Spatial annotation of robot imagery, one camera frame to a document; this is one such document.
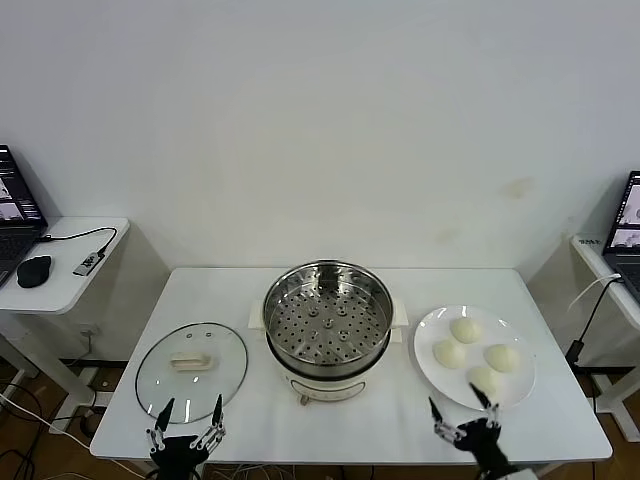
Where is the black computer mouse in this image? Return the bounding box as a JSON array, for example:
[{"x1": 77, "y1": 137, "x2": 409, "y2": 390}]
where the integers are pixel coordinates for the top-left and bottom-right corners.
[{"x1": 16, "y1": 254, "x2": 53, "y2": 289}]

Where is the black open laptop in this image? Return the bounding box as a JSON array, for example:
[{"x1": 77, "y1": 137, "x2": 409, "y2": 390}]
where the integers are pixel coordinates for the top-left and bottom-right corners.
[
  {"x1": 602, "y1": 171, "x2": 640, "y2": 306},
  {"x1": 0, "y1": 144, "x2": 49, "y2": 289}
]

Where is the black floor cable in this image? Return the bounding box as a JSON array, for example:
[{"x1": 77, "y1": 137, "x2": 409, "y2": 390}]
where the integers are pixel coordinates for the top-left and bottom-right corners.
[{"x1": 0, "y1": 382, "x2": 46, "y2": 416}]

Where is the white cable bundle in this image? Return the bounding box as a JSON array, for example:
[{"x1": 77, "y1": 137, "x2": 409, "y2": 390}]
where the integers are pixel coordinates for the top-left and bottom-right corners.
[{"x1": 209, "y1": 463, "x2": 301, "y2": 480}]

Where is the silver usb hub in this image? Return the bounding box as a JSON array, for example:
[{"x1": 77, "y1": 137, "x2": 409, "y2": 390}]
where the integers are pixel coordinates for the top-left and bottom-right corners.
[{"x1": 72, "y1": 248, "x2": 107, "y2": 276}]

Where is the cream electric cooker pot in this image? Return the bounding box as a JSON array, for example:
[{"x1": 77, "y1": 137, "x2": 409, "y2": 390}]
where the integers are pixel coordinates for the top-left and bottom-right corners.
[{"x1": 248, "y1": 294, "x2": 407, "y2": 407}]

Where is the white steamed baozi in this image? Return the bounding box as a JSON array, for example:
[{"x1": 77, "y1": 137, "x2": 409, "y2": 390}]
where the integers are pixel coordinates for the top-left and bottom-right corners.
[
  {"x1": 483, "y1": 343, "x2": 521, "y2": 374},
  {"x1": 448, "y1": 317, "x2": 483, "y2": 346},
  {"x1": 431, "y1": 339, "x2": 467, "y2": 370},
  {"x1": 466, "y1": 366, "x2": 503, "y2": 399}
]

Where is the white laptop cable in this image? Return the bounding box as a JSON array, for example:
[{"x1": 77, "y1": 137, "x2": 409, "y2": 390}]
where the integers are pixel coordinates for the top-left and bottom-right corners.
[{"x1": 569, "y1": 272, "x2": 624, "y2": 311}]

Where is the perforated steel steamer basket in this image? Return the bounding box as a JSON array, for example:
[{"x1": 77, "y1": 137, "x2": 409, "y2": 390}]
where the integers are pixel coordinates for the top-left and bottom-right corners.
[{"x1": 263, "y1": 258, "x2": 395, "y2": 376}]

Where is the black usb cable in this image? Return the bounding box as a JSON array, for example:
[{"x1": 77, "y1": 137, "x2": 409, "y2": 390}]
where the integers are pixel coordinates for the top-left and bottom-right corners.
[{"x1": 37, "y1": 227, "x2": 119, "y2": 254}]

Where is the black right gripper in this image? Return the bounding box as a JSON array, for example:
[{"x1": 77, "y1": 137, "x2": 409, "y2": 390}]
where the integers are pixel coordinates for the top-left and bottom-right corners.
[{"x1": 428, "y1": 382, "x2": 515, "y2": 480}]

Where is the black cable with power adapter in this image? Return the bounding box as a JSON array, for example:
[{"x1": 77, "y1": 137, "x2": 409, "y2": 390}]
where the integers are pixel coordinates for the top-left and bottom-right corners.
[{"x1": 564, "y1": 277, "x2": 626, "y2": 371}]

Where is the round white plate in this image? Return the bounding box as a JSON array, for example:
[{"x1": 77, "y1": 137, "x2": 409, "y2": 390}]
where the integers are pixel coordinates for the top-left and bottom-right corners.
[{"x1": 412, "y1": 304, "x2": 537, "y2": 412}]

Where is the white floor cable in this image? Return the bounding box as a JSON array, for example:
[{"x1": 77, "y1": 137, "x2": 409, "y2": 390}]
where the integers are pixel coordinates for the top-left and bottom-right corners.
[{"x1": 0, "y1": 389, "x2": 94, "y2": 451}]

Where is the white side table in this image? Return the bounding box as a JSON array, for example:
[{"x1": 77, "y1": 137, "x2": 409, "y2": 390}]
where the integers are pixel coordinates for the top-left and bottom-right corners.
[
  {"x1": 0, "y1": 216, "x2": 131, "y2": 436},
  {"x1": 569, "y1": 233, "x2": 640, "y2": 441}
]

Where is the round glass pot lid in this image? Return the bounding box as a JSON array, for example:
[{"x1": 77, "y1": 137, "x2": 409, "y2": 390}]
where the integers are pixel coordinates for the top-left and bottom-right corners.
[{"x1": 134, "y1": 321, "x2": 250, "y2": 424}]

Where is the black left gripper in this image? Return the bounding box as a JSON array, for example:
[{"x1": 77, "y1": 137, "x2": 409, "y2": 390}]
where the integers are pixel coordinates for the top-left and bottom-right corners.
[{"x1": 145, "y1": 394, "x2": 228, "y2": 480}]

